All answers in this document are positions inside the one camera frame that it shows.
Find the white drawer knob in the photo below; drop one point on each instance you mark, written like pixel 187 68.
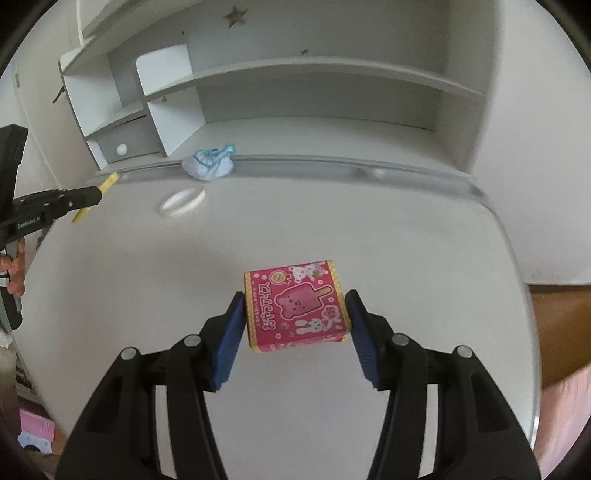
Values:
pixel 121 149

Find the star sticker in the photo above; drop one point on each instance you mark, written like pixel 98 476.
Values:
pixel 235 16

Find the pink snack box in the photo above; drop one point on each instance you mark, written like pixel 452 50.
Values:
pixel 295 304

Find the white round lid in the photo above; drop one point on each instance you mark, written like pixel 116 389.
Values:
pixel 182 203

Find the white desk shelf unit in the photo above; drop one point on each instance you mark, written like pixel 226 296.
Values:
pixel 323 101

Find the person's left hand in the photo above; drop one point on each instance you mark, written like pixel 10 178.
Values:
pixel 16 272

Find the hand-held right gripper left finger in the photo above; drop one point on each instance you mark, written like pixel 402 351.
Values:
pixel 228 346

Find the yellow wrapper strip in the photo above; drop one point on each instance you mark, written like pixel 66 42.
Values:
pixel 110 181

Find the crumpled blue white wrapper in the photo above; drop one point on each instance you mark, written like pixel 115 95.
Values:
pixel 210 164

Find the grey small drawer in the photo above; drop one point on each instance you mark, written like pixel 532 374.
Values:
pixel 124 145

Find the pink blanket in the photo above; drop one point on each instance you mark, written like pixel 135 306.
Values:
pixel 565 424

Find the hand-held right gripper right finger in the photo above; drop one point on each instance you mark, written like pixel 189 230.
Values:
pixel 364 346

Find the pink printed box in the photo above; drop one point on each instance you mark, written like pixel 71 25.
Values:
pixel 37 429

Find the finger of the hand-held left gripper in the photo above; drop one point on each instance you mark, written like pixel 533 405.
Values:
pixel 69 201

